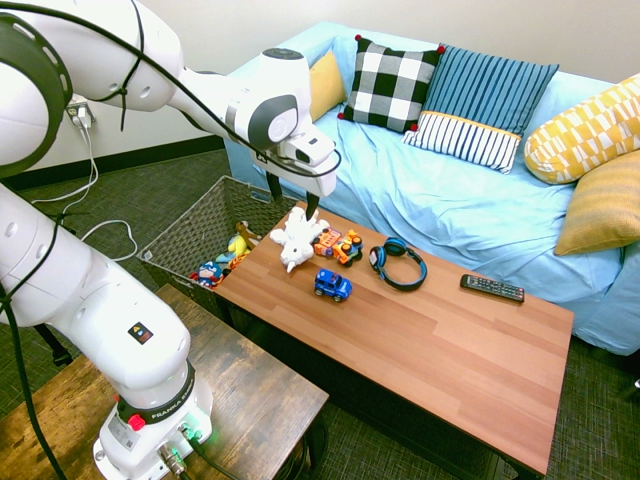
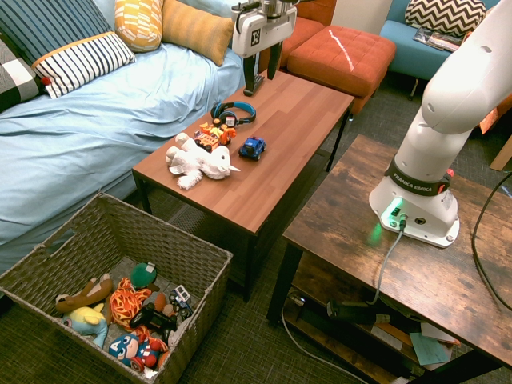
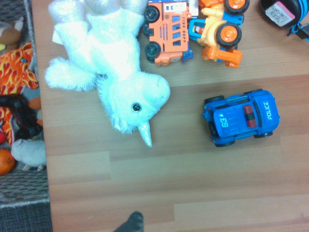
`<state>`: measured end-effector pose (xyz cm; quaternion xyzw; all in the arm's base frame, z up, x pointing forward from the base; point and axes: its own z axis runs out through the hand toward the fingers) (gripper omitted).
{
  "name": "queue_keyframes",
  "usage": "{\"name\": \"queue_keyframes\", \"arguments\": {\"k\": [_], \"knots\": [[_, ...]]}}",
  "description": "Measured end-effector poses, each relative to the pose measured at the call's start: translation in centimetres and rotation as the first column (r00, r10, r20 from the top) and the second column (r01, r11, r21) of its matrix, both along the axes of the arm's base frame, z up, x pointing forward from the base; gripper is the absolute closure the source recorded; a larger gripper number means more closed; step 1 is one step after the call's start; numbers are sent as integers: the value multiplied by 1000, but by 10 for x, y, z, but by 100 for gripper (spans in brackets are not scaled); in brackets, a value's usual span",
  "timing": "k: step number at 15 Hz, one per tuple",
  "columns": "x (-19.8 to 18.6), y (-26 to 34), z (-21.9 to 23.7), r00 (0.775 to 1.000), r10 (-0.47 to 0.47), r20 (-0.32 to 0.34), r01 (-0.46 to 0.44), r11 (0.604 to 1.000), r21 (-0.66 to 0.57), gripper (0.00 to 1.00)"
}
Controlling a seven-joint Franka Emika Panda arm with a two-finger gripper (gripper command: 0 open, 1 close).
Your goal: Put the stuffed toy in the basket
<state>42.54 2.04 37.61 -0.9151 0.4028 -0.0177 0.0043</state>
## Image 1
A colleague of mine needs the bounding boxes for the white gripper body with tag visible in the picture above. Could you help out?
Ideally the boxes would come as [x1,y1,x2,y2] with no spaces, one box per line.
[253,124,338,198]

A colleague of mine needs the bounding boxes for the white stuffed animal toy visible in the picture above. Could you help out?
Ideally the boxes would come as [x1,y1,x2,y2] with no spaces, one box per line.
[269,206,331,274]

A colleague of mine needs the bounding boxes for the brown plush toy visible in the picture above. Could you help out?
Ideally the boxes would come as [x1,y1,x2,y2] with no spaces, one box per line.
[234,219,263,247]

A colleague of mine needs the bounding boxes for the orange toy truck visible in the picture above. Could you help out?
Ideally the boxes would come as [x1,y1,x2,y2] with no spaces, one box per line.
[312,227,365,268]

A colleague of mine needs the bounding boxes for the orange flame plush toy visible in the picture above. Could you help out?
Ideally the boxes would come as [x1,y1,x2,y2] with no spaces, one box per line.
[215,251,251,274]

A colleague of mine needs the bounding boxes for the blue toy car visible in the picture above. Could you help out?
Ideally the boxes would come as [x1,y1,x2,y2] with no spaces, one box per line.
[313,268,354,303]

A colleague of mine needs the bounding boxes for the woven wicker basket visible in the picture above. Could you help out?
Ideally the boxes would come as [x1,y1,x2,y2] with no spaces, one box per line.
[135,174,301,321]

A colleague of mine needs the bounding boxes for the plain yellow pillow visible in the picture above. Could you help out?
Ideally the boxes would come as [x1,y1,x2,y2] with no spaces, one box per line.
[308,49,349,122]

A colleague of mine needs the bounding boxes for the blue black headphones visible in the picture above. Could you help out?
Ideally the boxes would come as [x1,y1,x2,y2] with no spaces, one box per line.
[368,236,429,292]

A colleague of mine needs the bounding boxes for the Captain America plush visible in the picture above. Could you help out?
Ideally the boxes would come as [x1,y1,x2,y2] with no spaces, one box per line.
[189,260,225,290]

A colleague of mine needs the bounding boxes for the black white checkered pillow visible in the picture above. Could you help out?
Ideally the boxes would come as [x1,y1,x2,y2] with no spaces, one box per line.
[337,33,447,134]

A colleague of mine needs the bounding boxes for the light blue sofa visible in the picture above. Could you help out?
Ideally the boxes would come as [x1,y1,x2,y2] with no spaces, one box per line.
[224,20,640,356]

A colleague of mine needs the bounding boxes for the reddish wooden coffee table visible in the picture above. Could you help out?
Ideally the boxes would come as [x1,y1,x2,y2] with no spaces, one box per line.
[214,199,576,480]

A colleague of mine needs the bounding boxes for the blue striped pillow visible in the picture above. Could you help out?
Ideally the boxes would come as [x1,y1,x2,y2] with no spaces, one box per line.
[402,44,560,175]

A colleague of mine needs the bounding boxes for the rustic brown side table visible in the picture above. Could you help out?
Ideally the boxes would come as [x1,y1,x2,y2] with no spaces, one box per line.
[0,283,330,480]

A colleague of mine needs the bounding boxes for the black TV remote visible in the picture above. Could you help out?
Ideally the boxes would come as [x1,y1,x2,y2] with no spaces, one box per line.
[459,273,526,305]

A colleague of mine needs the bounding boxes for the yellow white patterned bolster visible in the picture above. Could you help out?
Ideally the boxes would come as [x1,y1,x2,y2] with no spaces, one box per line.
[523,73,640,185]

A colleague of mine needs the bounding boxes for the black stand leg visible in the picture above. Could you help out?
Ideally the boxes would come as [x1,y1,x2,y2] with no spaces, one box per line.
[34,323,71,370]

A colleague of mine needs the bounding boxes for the yellow knit pillow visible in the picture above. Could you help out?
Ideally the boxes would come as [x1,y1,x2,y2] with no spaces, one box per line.
[553,149,640,257]

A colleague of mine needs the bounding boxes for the white cable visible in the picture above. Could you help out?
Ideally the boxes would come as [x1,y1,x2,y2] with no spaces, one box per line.
[78,219,139,264]
[30,124,100,205]

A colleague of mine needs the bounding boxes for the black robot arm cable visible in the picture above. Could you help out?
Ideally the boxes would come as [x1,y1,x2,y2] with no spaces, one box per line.
[0,0,344,480]

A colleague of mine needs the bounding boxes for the wall power outlet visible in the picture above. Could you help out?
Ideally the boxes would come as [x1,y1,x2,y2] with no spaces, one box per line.
[65,101,96,129]

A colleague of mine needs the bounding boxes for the robot base power cable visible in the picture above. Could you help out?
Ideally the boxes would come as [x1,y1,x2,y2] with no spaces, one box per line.
[182,424,241,480]

